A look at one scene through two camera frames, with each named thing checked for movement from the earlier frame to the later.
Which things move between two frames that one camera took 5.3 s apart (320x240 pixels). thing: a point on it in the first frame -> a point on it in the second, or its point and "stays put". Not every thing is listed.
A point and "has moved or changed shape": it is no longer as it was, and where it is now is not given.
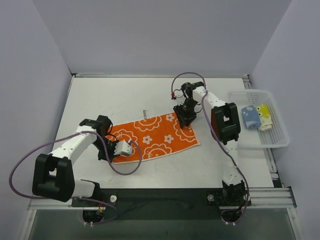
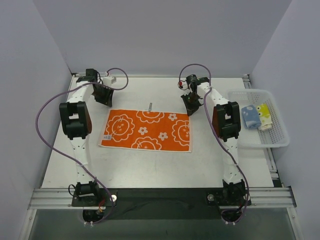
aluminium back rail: x=121 y=75 stays put
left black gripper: x=105 y=150 -> x=102 y=91
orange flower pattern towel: x=155 y=136 has moved or changed shape
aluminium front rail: x=261 y=198 stays put
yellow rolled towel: x=263 y=112 stays put
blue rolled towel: x=250 y=117 stays put
